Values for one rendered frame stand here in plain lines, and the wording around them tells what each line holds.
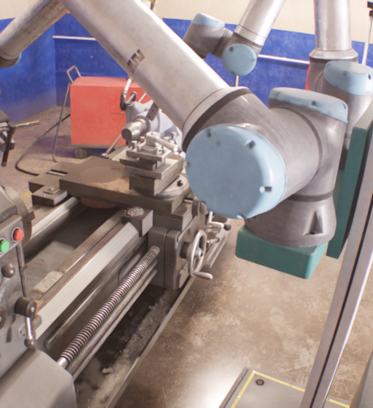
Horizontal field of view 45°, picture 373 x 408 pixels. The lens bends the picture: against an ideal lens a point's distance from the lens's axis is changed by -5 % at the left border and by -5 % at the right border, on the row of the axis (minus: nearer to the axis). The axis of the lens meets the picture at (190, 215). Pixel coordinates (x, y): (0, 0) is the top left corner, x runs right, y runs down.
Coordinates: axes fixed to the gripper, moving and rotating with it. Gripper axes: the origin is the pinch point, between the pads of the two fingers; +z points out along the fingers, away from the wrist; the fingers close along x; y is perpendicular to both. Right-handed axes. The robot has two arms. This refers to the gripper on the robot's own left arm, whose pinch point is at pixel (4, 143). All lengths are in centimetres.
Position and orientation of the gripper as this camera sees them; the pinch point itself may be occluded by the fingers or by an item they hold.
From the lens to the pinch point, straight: 138.8
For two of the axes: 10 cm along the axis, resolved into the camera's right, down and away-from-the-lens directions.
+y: -4.1, 7.3, 5.5
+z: 7.2, 6.2, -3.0
